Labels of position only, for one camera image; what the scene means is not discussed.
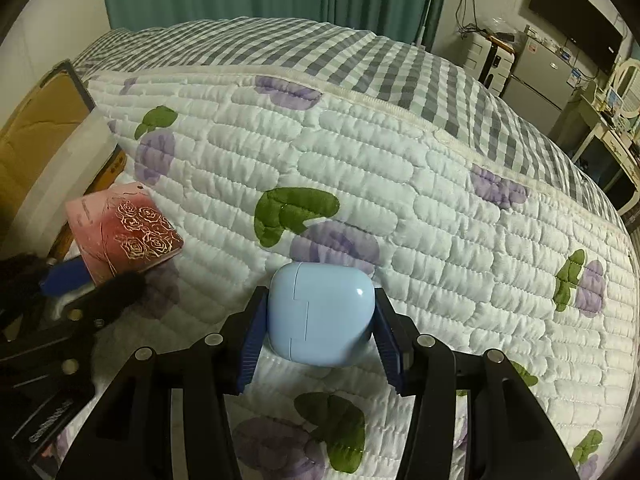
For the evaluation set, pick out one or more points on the light blue earbud case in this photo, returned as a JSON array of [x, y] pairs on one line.
[[320, 310]]

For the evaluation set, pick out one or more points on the white drawer cabinet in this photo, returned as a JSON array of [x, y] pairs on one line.
[[480, 55]]

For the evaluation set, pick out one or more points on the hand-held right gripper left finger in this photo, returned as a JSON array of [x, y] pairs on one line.
[[252, 340]]

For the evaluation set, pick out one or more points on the white dressing table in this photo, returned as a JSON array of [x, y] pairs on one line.
[[615, 145]]

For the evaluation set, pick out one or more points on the oval white framed mirror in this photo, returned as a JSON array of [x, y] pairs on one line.
[[627, 80]]

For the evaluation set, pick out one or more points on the cardboard box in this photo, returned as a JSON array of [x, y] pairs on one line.
[[35, 125]]

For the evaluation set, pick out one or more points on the grey checked bed sheet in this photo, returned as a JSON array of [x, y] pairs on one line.
[[350, 55]]

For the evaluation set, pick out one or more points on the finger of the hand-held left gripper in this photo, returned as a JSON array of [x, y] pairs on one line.
[[117, 290], [62, 280]]

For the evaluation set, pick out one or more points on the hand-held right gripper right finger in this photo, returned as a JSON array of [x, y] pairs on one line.
[[387, 345]]

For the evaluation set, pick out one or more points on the silver mini fridge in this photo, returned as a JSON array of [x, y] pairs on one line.
[[535, 75]]

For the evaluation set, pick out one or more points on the white standing pole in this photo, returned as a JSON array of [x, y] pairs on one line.
[[427, 10]]

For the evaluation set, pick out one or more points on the clear plastic bag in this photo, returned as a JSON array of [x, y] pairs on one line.
[[497, 27]]

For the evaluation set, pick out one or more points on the black wall television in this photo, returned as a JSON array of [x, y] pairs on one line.
[[575, 10]]

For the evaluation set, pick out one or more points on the pink rose print case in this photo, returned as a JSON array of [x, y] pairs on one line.
[[125, 230]]

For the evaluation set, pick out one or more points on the white floral quilt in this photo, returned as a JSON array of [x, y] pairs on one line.
[[450, 260]]

